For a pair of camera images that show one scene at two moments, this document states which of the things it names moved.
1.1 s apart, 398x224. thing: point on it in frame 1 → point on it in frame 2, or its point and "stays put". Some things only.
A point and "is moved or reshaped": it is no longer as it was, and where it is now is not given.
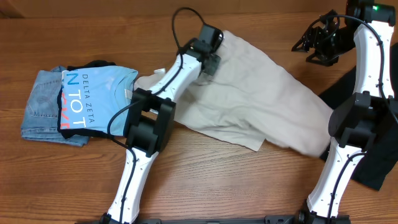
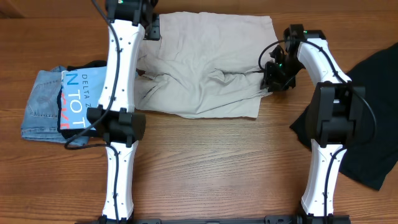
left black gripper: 213,67 → 155,33
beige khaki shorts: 253,99 is moved or reshaped
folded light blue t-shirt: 91,96 stays put
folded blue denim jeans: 39,120 stays put
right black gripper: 325,39 → 268,76
